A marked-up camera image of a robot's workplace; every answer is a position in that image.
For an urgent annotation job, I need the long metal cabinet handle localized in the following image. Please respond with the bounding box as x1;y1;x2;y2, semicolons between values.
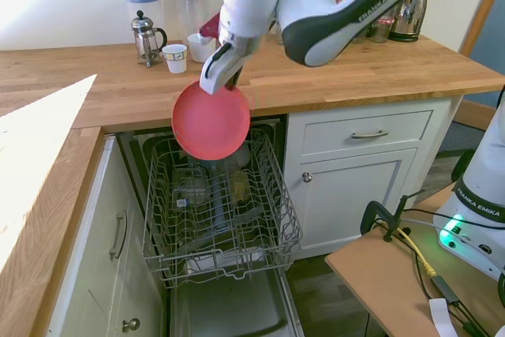
108;210;129;261

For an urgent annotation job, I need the stainless steel kettle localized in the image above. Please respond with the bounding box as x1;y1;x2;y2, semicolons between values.
387;0;428;43

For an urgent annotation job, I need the clear pitcher light blue lid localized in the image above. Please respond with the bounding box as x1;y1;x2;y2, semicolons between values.
121;0;164;44

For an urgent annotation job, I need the black metal clamp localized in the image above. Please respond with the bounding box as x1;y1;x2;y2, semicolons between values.
360;189;425;242

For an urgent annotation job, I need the patterned paper cup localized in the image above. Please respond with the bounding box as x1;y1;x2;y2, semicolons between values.
161;43;188;75

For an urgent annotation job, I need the wooden door frame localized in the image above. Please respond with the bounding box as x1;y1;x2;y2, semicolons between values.
458;0;505;58

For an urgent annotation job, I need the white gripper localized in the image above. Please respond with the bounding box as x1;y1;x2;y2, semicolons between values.
198;41;253;96

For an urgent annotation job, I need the clear pitcher dark blue lid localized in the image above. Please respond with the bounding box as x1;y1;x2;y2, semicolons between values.
170;0;209;44

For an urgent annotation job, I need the glass jar red checked lid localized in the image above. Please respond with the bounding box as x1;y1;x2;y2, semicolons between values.
369;16;395;44

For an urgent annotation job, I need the metal drawer handle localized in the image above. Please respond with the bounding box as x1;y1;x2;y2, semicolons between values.
350;129;390;140

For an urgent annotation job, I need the steel dishwasher door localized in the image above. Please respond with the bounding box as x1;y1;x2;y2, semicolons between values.
168;260;305;337

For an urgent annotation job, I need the clear glass in rack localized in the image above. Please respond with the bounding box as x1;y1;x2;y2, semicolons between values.
171;167;209;207

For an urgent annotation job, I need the black cable bundle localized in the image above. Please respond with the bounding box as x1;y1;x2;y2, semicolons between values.
410;248;492;337

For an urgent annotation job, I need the clear bowl in rack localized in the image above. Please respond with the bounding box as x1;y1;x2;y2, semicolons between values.
230;142;253;169

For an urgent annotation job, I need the grey wire dishwasher rack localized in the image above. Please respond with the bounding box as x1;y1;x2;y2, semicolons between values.
140;126;305;290

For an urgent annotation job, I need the white strap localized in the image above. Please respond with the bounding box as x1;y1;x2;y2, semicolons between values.
428;297;459;337

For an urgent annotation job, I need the yellow cable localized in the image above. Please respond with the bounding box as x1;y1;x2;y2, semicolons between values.
395;226;437;277

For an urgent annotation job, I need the white corner cabinet door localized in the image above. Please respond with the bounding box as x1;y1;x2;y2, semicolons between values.
49;141;166;337

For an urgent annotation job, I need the wooden robot mounting board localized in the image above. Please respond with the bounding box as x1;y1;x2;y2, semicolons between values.
324;182;505;337

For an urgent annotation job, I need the red plastic plate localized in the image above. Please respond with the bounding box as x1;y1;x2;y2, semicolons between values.
170;79;253;162

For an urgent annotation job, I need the glass French press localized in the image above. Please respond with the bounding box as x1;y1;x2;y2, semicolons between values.
130;9;169;69

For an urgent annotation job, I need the yellowish glass in rack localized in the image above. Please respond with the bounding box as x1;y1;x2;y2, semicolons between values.
229;170;250;203

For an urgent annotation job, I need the wide white cup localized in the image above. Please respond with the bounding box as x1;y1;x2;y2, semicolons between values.
186;32;218;64

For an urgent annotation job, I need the white cabinet drawer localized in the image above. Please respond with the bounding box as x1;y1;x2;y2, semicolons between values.
301;110;434;155

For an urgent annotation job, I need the grey dishwasher spray tube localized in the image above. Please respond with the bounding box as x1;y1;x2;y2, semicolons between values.
196;157;234;232

